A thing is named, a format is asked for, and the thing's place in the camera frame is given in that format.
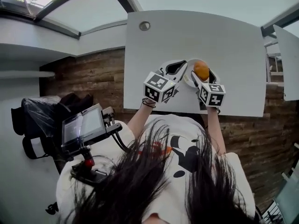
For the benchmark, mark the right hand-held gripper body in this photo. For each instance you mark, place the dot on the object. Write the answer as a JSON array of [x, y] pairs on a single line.
[[212, 94]]

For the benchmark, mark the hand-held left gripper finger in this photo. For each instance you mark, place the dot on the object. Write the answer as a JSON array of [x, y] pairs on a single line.
[[182, 74], [165, 65]]

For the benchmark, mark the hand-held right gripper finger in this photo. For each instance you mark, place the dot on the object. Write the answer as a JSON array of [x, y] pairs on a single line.
[[216, 78], [196, 80]]

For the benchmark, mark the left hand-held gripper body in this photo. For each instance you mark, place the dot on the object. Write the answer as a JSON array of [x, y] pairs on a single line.
[[158, 87]]

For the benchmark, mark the brown potato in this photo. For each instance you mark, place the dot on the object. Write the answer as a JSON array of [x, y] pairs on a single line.
[[201, 70]]

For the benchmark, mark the small white plate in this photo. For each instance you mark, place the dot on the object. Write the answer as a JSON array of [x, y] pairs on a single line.
[[189, 65]]

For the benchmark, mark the person's right forearm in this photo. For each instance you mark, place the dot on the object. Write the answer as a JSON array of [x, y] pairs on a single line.
[[215, 129]]

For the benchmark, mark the person's left forearm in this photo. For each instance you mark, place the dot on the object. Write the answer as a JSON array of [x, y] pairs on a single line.
[[140, 120]]

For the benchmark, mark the large white table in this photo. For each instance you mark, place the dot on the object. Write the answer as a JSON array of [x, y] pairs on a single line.
[[210, 38]]

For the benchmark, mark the white printed t-shirt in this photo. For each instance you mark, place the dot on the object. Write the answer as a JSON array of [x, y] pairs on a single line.
[[177, 127]]

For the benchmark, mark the small white table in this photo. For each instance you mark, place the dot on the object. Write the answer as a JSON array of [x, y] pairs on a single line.
[[289, 66]]

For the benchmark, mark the black mounted monitor screen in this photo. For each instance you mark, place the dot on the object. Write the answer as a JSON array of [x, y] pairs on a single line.
[[84, 125]]

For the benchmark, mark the black jacket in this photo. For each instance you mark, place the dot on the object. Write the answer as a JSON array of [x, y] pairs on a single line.
[[72, 104]]

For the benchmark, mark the grey framed window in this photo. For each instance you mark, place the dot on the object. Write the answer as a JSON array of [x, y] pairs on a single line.
[[88, 15]]

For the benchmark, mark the black office chair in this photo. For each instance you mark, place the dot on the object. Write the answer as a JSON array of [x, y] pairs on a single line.
[[35, 115]]

